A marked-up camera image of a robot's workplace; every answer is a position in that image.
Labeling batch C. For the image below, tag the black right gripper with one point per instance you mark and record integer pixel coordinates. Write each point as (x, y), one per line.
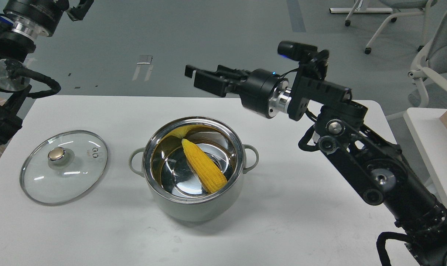
(260, 91)

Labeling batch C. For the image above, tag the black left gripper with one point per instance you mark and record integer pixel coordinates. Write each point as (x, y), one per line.
(79, 12)

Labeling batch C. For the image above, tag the yellow corn cob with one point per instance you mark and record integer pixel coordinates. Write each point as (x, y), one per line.
(210, 176)

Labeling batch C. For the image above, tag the glass pot lid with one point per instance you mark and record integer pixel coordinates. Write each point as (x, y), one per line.
(64, 167)

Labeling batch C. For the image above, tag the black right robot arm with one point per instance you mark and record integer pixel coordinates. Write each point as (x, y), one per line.
(375, 168)

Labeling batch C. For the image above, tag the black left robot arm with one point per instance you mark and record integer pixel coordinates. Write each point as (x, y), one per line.
(21, 22)

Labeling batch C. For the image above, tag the grey steel cooking pot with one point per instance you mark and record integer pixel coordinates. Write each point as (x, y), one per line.
(173, 181)

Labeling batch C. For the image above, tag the white office chair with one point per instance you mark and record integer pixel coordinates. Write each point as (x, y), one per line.
(430, 63)

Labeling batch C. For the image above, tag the white side table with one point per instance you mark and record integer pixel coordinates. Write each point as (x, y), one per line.
(430, 136)

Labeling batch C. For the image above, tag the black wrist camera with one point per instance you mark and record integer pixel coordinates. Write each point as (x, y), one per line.
(296, 51)

